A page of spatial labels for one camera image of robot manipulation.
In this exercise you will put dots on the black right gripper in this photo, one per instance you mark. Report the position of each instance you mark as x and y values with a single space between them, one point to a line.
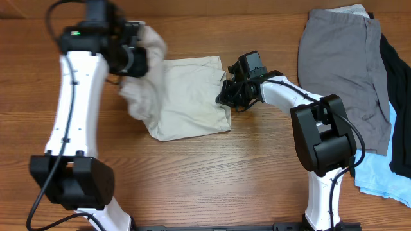
224 97

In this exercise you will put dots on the beige khaki shorts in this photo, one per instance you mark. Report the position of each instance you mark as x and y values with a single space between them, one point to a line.
176 98

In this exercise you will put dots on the black garment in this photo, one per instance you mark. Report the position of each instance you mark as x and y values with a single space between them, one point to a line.
398 106

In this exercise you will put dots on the white speckled garment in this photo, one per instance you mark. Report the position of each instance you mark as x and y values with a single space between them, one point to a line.
356 9

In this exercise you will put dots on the light blue garment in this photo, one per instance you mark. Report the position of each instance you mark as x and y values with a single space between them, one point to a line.
374 176

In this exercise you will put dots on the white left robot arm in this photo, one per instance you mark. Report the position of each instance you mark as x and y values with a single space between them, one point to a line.
69 172

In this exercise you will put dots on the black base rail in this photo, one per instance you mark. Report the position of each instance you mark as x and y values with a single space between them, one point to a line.
224 227

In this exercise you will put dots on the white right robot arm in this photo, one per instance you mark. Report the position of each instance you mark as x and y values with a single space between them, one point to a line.
323 135

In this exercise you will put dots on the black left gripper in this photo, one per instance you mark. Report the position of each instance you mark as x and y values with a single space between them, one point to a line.
137 67

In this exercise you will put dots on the grey shorts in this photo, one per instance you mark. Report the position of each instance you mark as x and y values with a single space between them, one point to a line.
339 53

